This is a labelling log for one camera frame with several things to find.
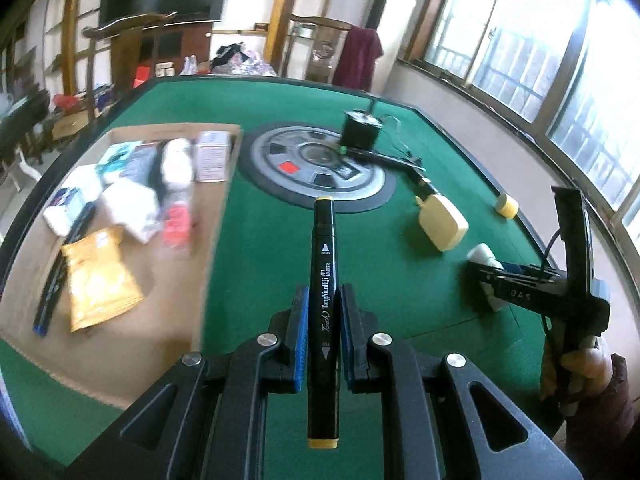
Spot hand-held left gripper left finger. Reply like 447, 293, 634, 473
65, 285, 309, 480

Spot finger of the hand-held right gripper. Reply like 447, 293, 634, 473
500, 262, 546, 278
467, 261, 501, 296

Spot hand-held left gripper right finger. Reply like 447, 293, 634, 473
340, 284, 583, 480

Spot small white block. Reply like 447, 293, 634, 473
466, 243, 506, 313

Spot black marker yellow cap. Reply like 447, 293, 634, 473
306, 196, 341, 450

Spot cardboard tray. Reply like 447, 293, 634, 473
0, 122, 244, 408

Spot light blue packet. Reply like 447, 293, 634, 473
97, 141, 146, 181

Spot person's right forearm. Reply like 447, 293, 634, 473
565, 352, 640, 480

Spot person's right hand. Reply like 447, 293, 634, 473
542, 339, 614, 415

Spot yellow square case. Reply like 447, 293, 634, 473
415, 194, 470, 252

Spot small yellow round lid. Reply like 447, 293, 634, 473
495, 192, 521, 219

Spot red packet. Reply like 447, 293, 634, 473
162, 202, 193, 251

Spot black motor block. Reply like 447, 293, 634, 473
341, 100, 383, 151

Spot round grey table control panel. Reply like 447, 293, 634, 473
237, 121, 397, 211

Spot large window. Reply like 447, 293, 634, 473
405, 0, 640, 251

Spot white box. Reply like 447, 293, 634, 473
192, 131, 233, 183

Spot yellow snack packet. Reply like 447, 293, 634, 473
60, 226, 145, 333

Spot white plastic bottle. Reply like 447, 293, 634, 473
160, 139, 196, 196

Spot white tissue packet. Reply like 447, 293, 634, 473
102, 180, 161, 245

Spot maroon cloth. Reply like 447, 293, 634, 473
332, 26, 385, 92

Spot blue black pen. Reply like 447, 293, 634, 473
32, 201, 96, 336

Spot white packet blue print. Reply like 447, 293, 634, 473
42, 165, 103, 237

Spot white standing air conditioner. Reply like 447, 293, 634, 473
372, 0, 426, 96

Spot pile of clothes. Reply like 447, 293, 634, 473
210, 42, 278, 78

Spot wooden chair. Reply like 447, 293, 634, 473
82, 10, 178, 126
285, 14, 383, 91

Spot cardboard box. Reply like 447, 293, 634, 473
50, 112, 91, 141

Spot black table white legs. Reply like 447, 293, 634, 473
0, 91, 51, 181

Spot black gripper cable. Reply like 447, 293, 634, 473
542, 227, 568, 273

